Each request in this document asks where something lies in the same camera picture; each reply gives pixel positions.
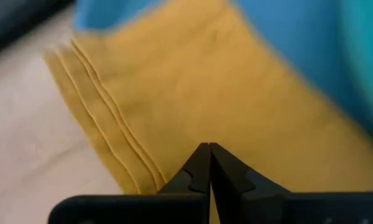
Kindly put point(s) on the black aluminium table frame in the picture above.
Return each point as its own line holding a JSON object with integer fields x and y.
{"x": 15, "y": 18}

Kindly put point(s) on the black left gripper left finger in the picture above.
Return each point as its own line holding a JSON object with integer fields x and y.
{"x": 143, "y": 208}

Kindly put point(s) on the light blue plastic tray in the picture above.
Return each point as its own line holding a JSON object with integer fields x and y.
{"x": 298, "y": 37}

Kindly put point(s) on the yellow cloth napkin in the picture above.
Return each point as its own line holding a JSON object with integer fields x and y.
{"x": 189, "y": 93}

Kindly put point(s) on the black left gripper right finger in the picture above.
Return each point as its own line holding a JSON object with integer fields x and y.
{"x": 283, "y": 208}

